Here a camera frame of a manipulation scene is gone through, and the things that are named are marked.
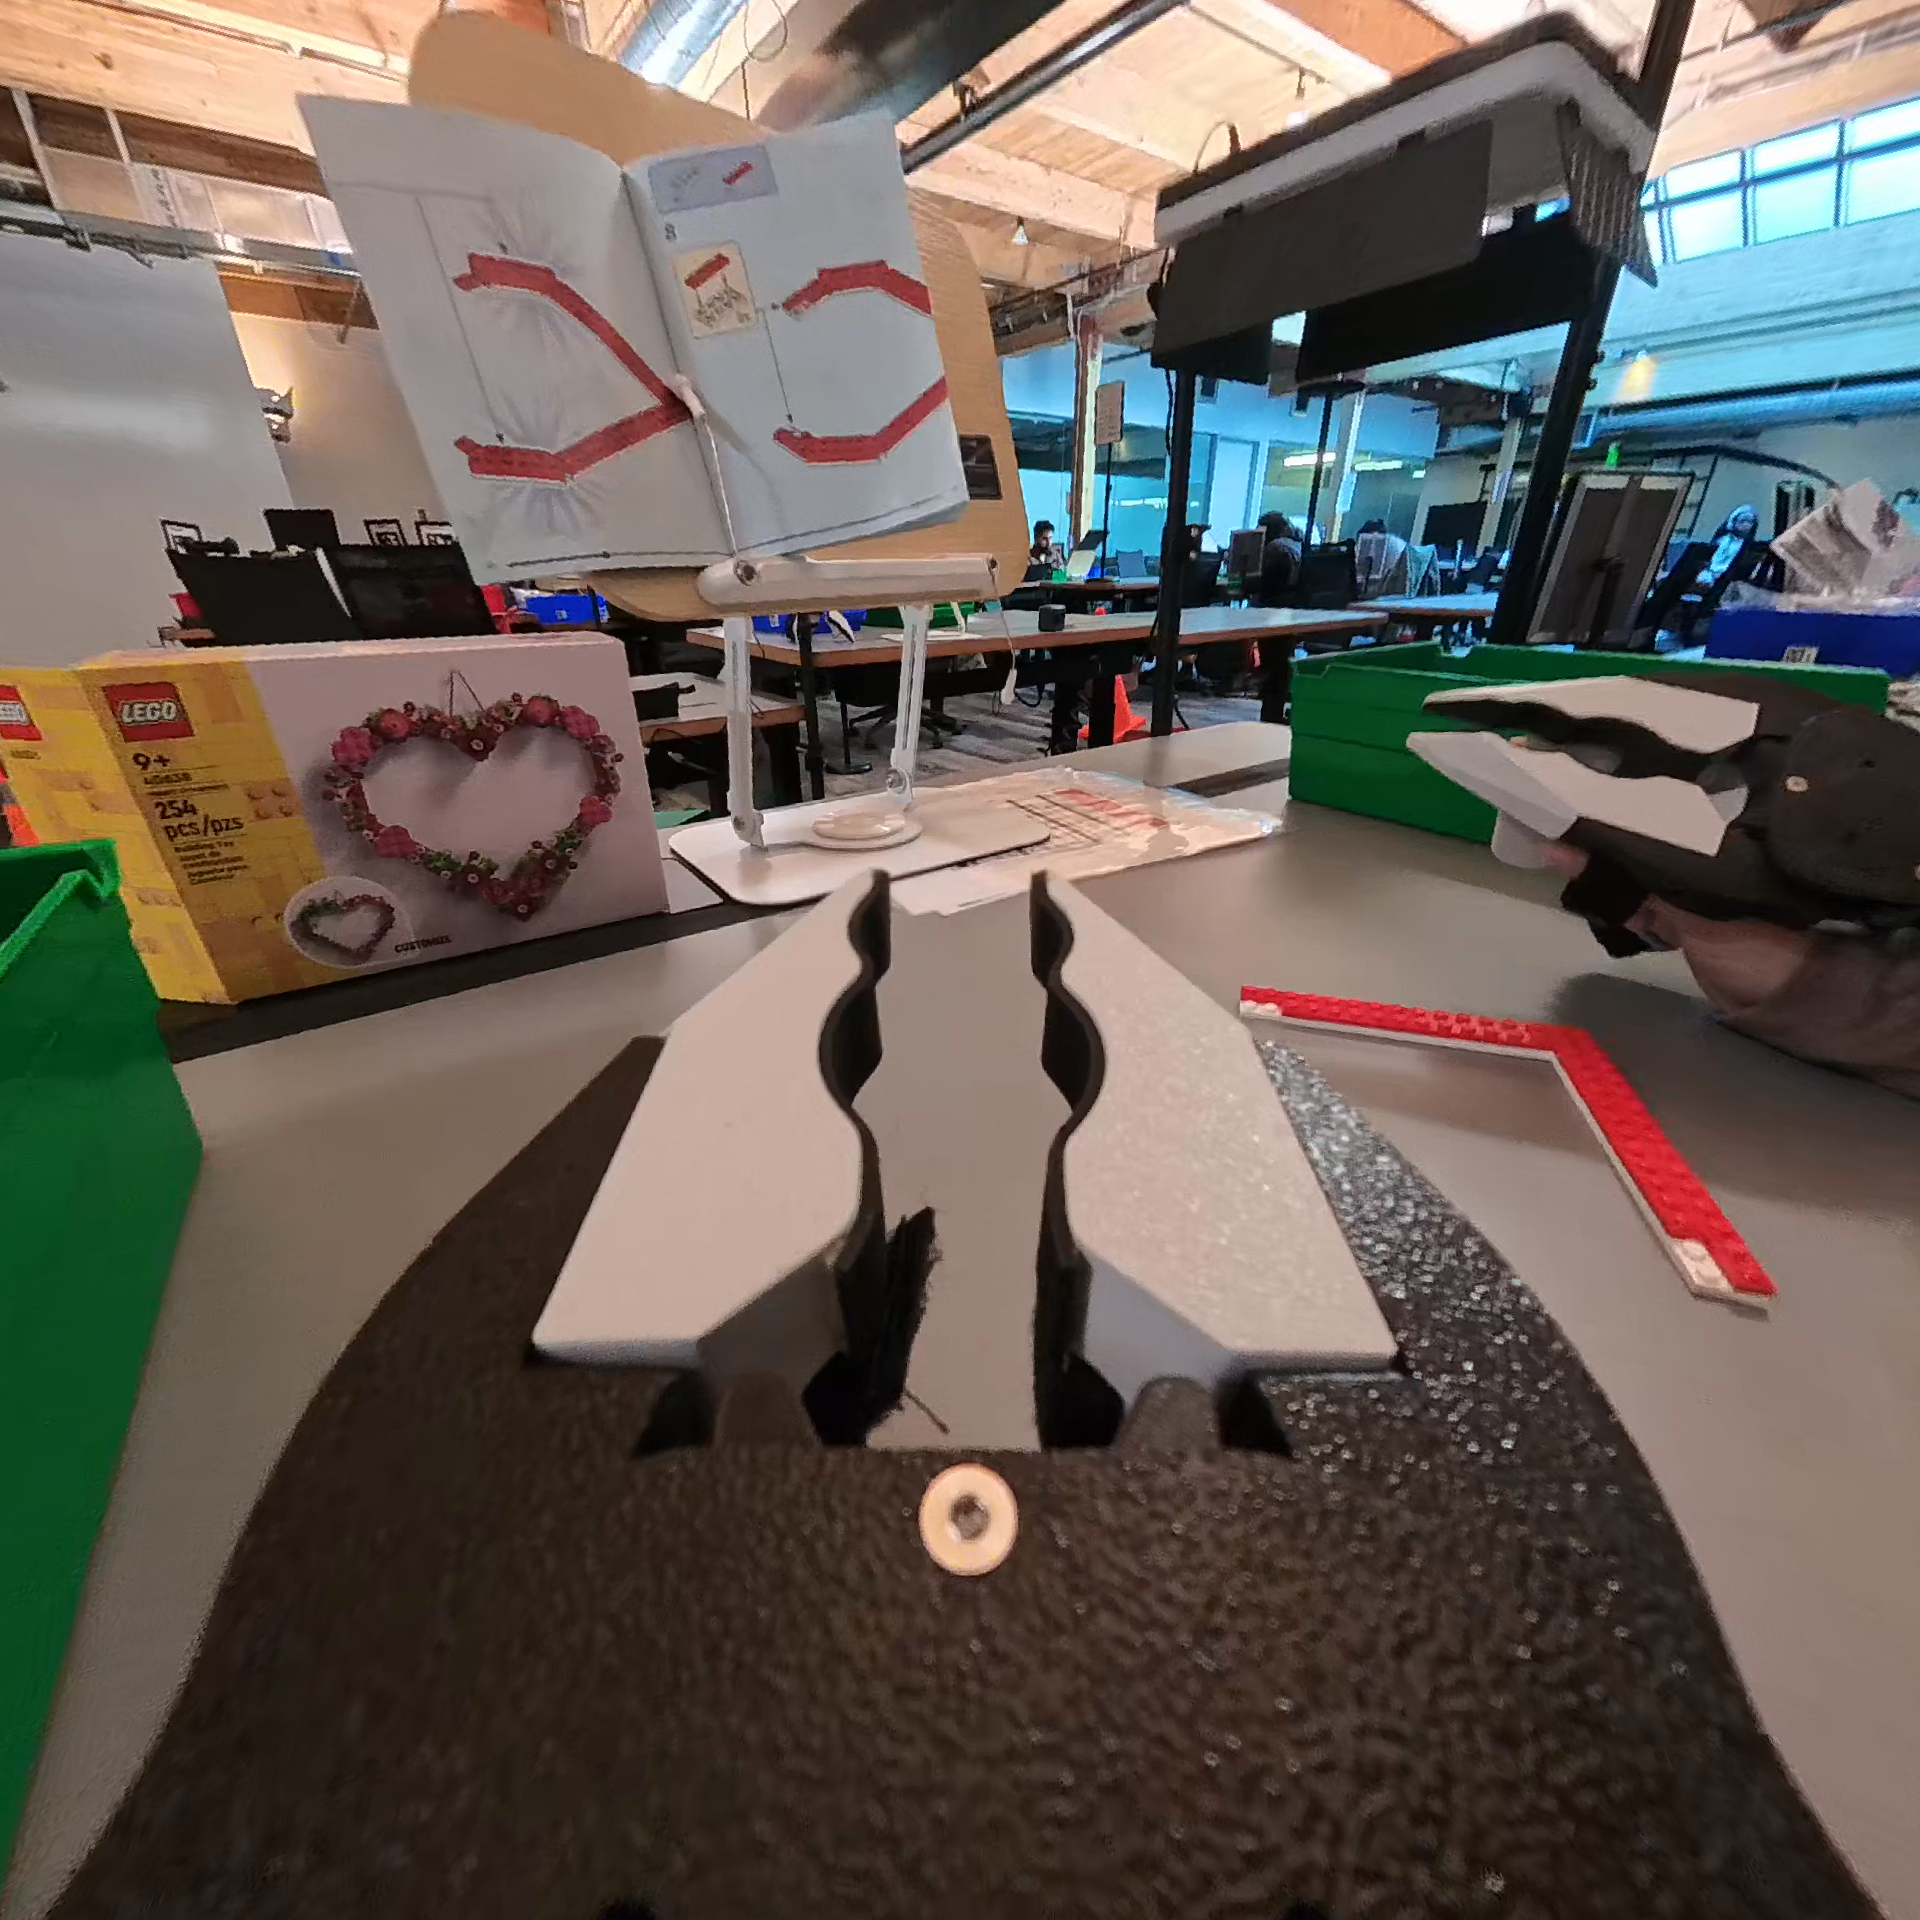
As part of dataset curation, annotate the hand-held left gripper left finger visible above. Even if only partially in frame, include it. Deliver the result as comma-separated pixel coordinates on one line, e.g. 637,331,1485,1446
532,866,896,1376

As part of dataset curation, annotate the red angled lego plate assembly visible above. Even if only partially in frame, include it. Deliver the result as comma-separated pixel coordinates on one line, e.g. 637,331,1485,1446
1236,981,1779,1310

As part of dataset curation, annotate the long office desk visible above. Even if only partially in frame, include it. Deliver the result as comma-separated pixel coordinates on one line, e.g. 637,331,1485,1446
685,601,1387,755

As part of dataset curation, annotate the pale blue instruction booklet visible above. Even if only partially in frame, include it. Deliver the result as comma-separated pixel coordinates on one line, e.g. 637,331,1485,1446
300,96,971,589

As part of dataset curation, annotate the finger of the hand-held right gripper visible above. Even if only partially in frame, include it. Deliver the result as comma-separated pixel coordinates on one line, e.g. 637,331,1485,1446
1401,731,1750,874
1424,675,1759,763

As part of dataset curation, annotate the crumpled newspaper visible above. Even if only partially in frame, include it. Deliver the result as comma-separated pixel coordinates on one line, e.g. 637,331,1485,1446
1770,478,1920,601

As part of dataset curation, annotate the silver spiral ceiling duct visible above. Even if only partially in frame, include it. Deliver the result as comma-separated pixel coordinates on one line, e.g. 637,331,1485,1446
618,0,790,89

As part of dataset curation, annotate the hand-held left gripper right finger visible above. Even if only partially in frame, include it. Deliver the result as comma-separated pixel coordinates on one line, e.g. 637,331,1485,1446
1030,874,1401,1381

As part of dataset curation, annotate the yellow white lego box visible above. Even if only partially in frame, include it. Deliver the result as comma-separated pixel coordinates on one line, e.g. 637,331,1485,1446
0,629,672,1004

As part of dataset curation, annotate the black overhead frame bar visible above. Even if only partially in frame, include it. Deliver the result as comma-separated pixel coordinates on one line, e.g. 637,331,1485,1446
899,0,1190,170

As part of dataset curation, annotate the blue bin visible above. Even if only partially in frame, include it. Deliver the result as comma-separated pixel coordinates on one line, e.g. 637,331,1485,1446
1706,601,1920,676

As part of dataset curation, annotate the black stand pole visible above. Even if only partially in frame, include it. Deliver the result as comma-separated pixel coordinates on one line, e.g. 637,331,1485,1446
1485,0,1701,645

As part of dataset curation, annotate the person's right hand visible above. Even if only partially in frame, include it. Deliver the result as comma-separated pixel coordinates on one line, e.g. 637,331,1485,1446
1641,906,1920,1110

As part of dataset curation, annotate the black framed board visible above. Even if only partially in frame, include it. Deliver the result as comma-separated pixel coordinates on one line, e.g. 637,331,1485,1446
1521,467,1696,645

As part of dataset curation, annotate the clear plastic bag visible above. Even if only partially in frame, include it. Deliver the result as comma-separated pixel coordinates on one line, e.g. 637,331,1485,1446
899,763,1295,919

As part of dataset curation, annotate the black overhead panel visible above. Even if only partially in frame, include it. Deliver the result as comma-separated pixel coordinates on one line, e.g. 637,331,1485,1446
1150,13,1667,392

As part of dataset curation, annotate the green plastic bin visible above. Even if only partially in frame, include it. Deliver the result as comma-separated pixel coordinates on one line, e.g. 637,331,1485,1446
1283,640,1892,845
0,840,205,1837

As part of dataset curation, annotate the wooden book stand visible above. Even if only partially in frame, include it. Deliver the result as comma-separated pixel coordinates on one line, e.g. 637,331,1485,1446
409,3,1057,909

